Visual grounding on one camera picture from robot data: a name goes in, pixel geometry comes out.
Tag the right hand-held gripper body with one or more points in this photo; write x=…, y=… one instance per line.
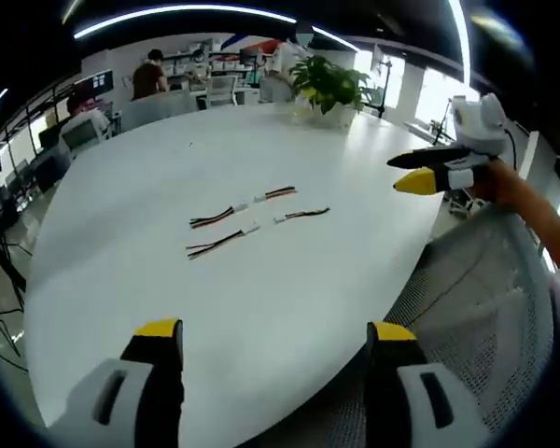
x=480, y=133

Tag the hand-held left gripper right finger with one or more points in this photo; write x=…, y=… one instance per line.
x=392, y=373

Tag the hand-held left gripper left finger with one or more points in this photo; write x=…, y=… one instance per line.
x=161, y=373

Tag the curved ceiling light strip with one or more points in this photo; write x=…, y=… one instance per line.
x=182, y=15
x=462, y=42

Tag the white plant pot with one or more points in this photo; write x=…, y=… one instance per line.
x=336, y=116

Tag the grey mesh office chair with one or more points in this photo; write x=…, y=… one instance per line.
x=485, y=298

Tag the green potted plant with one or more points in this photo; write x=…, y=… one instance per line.
x=329, y=79

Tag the black tripod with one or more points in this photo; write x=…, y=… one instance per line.
x=2, y=261

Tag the white office chair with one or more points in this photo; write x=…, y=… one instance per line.
x=221, y=91

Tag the wall screen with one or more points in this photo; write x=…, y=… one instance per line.
x=95, y=80

